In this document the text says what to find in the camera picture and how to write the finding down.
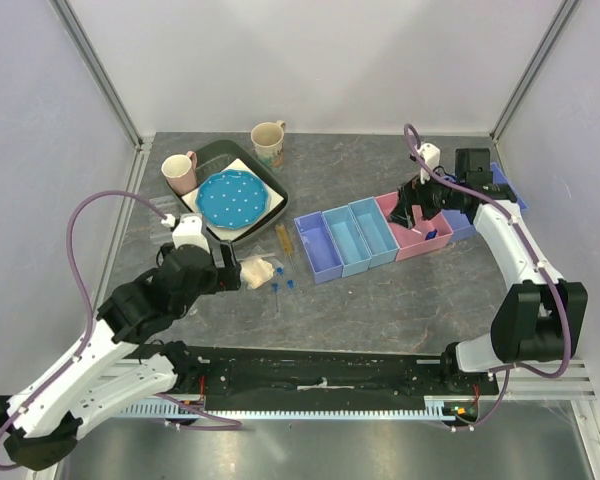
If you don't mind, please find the blue cap pipette left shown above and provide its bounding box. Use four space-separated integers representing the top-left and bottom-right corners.
271 282 280 316

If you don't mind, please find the pink and cream mug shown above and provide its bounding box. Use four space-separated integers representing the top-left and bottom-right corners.
161 151 198 196

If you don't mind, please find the blue dotted plate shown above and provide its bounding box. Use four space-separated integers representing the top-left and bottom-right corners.
195 169 270 230

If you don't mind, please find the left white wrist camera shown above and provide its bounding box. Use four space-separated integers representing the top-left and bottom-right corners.
161 213 210 253

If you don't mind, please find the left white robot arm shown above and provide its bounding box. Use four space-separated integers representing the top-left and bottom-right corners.
0 242 241 471

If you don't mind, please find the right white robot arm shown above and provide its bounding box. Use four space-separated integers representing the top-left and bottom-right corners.
390 143 588 394

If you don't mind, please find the pink bin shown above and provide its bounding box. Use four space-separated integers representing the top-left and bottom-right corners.
375 192 452 261

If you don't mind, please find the light blue bin right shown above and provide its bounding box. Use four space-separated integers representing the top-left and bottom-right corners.
348 197 399 268

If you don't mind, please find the light blue bin left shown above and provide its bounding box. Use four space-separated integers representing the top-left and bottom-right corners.
323 206 371 277

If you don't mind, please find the beige mug with pattern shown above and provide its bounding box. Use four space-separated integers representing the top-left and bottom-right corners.
250 120 286 172

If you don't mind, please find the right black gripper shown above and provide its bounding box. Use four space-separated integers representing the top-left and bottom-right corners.
387 163 465 230

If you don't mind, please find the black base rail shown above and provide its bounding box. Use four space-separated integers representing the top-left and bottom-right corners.
126 341 500 411

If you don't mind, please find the purple narrow bin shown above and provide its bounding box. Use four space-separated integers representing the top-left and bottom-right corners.
294 211 343 284

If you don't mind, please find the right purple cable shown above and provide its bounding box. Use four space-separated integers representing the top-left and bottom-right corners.
403 122 574 434

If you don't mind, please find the white square plate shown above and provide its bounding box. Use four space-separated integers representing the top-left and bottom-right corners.
181 159 284 241

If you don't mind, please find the clear test tube rack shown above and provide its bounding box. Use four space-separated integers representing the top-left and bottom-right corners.
148 195 180 245

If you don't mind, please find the light blue bin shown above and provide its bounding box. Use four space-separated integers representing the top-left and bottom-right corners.
323 206 371 277
348 197 399 268

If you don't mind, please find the graduated cylinder blue base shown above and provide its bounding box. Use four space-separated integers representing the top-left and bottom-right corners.
407 222 439 243

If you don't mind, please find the purple large bin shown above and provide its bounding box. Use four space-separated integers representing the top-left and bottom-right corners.
442 162 527 243

